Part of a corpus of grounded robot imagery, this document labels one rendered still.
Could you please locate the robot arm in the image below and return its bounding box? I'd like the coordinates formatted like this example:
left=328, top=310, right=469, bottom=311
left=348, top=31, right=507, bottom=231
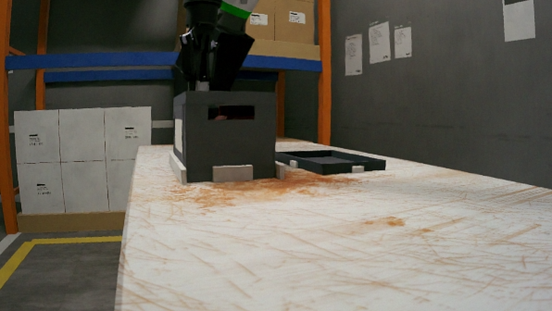
left=183, top=0, right=259, bottom=35

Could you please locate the dark grey crate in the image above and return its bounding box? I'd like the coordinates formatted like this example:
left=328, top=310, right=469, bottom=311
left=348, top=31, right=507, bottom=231
left=173, top=91, right=276, bottom=182

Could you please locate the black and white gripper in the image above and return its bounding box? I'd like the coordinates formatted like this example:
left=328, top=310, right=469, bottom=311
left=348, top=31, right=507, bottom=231
left=180, top=3, right=220, bottom=91

